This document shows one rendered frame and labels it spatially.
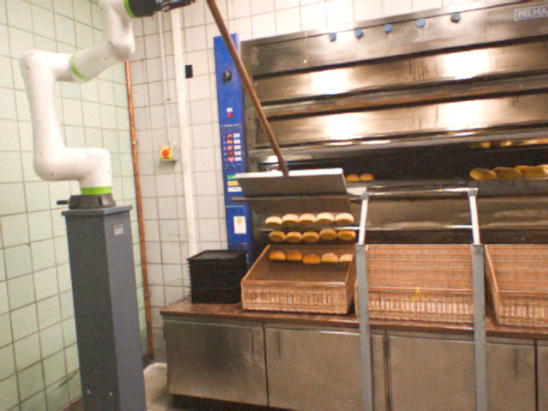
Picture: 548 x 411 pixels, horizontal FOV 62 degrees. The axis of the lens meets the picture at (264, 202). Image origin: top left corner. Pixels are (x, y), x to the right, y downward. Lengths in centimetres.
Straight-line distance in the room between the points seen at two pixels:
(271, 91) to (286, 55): 23
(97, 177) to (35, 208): 72
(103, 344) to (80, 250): 39
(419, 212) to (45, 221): 201
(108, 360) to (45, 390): 79
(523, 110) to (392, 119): 64
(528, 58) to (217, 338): 212
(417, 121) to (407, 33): 47
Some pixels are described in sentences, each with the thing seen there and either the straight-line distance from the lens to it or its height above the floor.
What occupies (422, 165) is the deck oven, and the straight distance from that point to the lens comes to 424.
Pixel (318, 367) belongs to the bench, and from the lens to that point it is 238.
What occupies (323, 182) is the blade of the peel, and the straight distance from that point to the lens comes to 227.
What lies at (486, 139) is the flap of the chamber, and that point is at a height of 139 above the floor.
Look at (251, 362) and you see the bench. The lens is 250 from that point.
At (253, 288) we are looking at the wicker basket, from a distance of 241.
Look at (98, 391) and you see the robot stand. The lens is 215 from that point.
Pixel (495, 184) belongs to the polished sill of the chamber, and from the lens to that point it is 266.
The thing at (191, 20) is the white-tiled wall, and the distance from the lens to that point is 314.
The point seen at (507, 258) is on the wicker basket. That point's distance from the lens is 267.
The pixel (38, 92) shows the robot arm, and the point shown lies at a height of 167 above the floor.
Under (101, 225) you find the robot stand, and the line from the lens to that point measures 192.
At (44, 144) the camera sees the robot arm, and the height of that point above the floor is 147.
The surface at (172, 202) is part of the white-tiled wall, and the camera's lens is 312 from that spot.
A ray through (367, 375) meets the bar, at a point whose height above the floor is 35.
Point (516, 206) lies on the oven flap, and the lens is 270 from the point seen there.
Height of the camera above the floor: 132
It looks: 4 degrees down
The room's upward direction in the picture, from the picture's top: 4 degrees counter-clockwise
